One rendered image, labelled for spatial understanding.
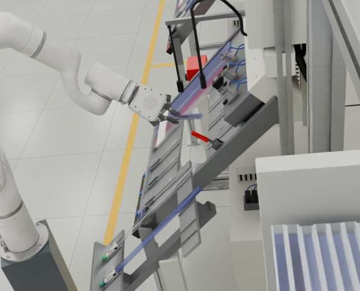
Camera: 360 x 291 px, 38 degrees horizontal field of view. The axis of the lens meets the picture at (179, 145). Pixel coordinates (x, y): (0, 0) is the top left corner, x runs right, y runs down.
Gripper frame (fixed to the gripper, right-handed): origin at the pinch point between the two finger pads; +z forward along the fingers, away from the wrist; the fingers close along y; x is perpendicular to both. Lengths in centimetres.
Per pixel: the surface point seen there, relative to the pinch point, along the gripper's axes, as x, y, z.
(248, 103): -20.0, 11.3, 16.1
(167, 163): 28.5, -12.6, 8.2
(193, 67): 84, 40, 3
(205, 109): 102, 28, 21
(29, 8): 428, 99, -170
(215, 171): -5.4, -10.2, 19.5
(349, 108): -30, 22, 41
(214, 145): -8.6, -3.1, 14.8
